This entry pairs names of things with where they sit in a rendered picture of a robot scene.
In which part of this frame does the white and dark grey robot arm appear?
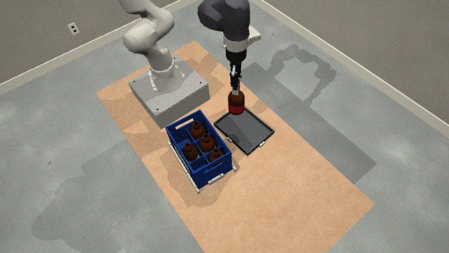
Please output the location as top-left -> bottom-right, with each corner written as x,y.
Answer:
119,0 -> 261,93

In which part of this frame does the blue plastic crate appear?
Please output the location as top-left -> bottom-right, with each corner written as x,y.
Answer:
169,116 -> 232,189

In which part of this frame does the brown bottle with red label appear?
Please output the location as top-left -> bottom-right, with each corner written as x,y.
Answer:
228,86 -> 244,115

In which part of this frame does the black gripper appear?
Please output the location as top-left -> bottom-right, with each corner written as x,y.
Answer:
226,49 -> 246,95

